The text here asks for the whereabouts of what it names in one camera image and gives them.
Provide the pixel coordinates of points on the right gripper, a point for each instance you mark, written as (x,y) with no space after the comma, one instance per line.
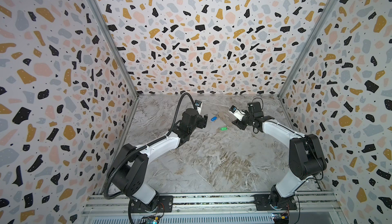
(242,122)

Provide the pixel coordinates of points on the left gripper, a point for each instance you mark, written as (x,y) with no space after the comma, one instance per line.
(203,122)

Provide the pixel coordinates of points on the translucent keyring tag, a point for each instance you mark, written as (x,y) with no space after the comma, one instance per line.
(225,117)

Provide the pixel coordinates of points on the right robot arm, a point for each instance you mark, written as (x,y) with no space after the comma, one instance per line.
(306,159)

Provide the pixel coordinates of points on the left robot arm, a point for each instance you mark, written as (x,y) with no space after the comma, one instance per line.
(128,171)

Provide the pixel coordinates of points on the right electronics board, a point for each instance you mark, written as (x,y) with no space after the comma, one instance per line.
(279,218)

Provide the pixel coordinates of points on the electronics board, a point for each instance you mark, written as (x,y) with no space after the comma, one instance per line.
(279,218)
(152,219)

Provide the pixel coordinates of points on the left electronics board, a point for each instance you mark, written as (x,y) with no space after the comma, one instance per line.
(152,219)

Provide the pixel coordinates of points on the right corner aluminium profile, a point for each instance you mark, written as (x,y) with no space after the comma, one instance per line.
(324,16)

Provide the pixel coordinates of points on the corner aluminium profile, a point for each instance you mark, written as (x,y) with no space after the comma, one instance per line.
(108,38)
(324,16)

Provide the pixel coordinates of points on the left corner aluminium profile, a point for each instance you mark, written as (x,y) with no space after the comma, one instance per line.
(108,38)

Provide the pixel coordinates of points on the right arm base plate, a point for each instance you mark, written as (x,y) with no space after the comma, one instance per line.
(270,202)

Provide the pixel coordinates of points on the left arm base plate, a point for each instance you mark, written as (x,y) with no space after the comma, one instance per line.
(162,203)

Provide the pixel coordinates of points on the aluminium mounting rail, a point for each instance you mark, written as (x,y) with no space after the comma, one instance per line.
(314,207)

